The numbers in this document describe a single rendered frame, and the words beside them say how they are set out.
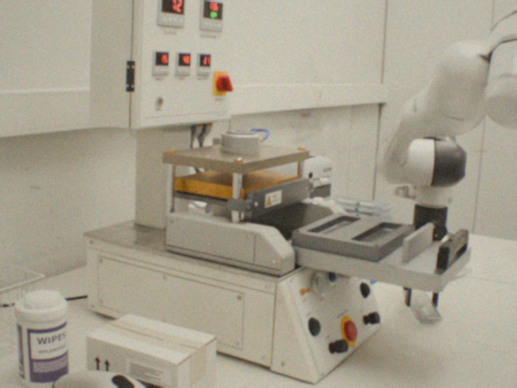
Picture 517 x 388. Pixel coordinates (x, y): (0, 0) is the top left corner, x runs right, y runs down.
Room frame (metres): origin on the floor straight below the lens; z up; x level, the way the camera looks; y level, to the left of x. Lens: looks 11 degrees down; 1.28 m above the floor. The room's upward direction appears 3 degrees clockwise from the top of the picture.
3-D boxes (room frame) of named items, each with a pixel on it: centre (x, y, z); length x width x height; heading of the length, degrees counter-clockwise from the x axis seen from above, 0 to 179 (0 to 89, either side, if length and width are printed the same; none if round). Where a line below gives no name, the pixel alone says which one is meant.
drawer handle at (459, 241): (1.09, -0.34, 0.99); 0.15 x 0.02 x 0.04; 150
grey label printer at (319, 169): (2.36, -0.11, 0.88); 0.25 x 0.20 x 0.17; 56
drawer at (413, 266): (1.16, -0.22, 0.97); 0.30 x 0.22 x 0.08; 60
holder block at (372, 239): (1.18, -0.18, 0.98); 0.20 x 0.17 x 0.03; 150
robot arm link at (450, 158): (1.36, -0.37, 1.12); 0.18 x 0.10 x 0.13; 172
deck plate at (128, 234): (1.33, 0.08, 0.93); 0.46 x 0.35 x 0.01; 60
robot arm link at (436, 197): (1.43, -0.36, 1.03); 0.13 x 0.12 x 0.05; 179
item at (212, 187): (1.32, 0.04, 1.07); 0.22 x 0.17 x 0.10; 150
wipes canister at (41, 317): (0.99, 0.35, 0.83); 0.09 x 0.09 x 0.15
